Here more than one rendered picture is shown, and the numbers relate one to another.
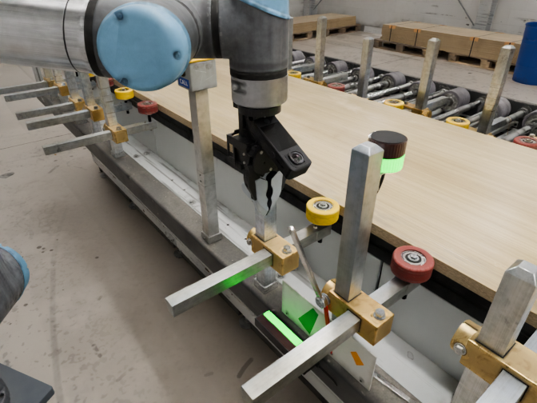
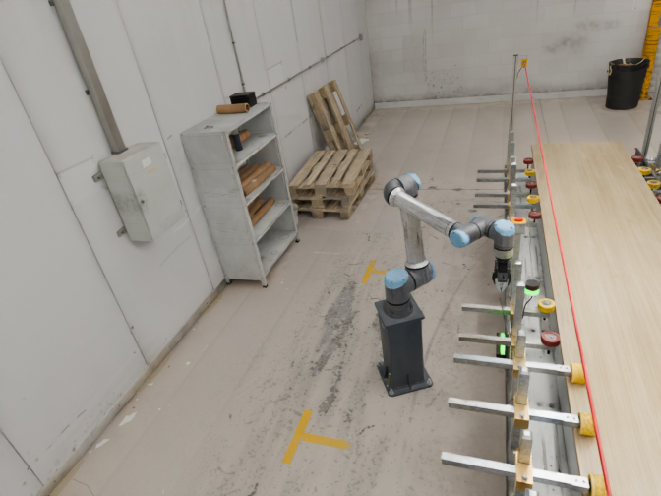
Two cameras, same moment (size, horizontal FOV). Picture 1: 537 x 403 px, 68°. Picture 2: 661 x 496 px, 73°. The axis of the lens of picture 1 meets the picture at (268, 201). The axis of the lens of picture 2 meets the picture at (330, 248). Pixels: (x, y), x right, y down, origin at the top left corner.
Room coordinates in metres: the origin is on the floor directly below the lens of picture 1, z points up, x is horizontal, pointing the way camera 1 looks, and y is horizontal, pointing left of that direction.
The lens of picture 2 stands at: (-0.95, -1.17, 2.46)
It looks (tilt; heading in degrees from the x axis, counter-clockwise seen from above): 30 degrees down; 61
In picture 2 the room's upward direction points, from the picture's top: 9 degrees counter-clockwise
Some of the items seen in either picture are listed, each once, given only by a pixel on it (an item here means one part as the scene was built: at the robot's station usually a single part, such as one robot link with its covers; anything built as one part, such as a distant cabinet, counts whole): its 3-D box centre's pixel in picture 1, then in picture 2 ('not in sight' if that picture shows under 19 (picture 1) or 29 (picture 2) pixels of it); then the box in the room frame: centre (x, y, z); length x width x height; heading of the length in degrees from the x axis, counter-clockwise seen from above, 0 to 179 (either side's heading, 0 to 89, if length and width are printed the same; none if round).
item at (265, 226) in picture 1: (265, 225); (515, 298); (0.75, 0.01, 0.89); 0.03 x 0.03 x 0.48; 39
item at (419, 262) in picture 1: (408, 277); (549, 344); (0.61, -0.29, 0.85); 0.08 x 0.08 x 0.11
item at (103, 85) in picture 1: (110, 117); (511, 215); (1.53, 0.63, 0.87); 0.03 x 0.03 x 0.48; 39
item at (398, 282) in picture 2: not in sight; (397, 284); (0.47, 0.64, 0.79); 0.17 x 0.15 x 0.18; 0
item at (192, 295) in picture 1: (258, 262); (504, 310); (0.68, 0.02, 0.83); 0.43 x 0.03 x 0.04; 129
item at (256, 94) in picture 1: (257, 89); (503, 250); (0.63, 0.02, 1.24); 0.10 x 0.09 x 0.05; 129
